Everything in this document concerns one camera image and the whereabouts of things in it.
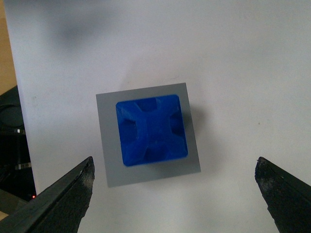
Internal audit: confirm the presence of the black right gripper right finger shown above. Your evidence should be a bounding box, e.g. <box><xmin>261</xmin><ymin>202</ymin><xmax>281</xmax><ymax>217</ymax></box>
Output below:
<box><xmin>255</xmin><ymin>157</ymin><xmax>311</xmax><ymax>233</ymax></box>

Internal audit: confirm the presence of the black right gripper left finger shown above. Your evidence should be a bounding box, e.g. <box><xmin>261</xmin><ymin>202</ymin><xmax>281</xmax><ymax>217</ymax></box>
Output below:
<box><xmin>0</xmin><ymin>156</ymin><xmax>95</xmax><ymax>233</ymax></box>

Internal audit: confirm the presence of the blue plastic part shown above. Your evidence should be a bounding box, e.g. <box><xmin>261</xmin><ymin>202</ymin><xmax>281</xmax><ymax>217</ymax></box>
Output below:
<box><xmin>116</xmin><ymin>95</ymin><xmax>188</xmax><ymax>166</ymax></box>

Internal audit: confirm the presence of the gray base block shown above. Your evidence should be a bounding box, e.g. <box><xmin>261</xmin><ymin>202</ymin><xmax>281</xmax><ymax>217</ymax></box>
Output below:
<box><xmin>96</xmin><ymin>83</ymin><xmax>201</xmax><ymax>187</ymax></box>

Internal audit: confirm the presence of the black equipment beside table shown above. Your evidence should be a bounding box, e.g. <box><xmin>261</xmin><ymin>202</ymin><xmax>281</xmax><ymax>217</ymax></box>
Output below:
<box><xmin>0</xmin><ymin>86</ymin><xmax>36</xmax><ymax>201</ymax></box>

